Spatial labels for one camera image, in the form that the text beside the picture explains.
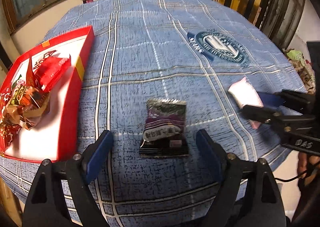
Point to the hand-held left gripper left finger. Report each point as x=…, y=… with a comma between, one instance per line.
x=98, y=156

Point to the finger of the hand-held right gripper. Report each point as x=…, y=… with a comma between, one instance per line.
x=257, y=113
x=270, y=99

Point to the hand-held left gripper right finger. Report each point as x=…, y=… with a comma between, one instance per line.
x=208, y=156

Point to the white snack packet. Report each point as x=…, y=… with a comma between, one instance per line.
x=243, y=93

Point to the red cardboard box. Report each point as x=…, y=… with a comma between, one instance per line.
x=75, y=116

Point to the dark purple snack packet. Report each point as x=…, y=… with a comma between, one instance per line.
x=162, y=126

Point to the brown gold snack packet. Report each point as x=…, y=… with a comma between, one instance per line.
x=27, y=106

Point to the red heart pattern snack packet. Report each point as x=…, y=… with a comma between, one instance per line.
x=8, y=139

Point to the plain red snack packet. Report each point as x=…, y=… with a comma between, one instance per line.
x=52, y=70

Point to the red floral snack packet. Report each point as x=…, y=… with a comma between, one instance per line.
x=5, y=98

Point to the person's right hand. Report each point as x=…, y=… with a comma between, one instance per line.
x=306, y=164

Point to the green plastic bag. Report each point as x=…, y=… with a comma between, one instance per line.
x=295, y=54

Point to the dark glass door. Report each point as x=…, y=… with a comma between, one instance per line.
x=280, y=11

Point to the blue plaid blanket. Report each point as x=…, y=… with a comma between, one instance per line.
x=150, y=54

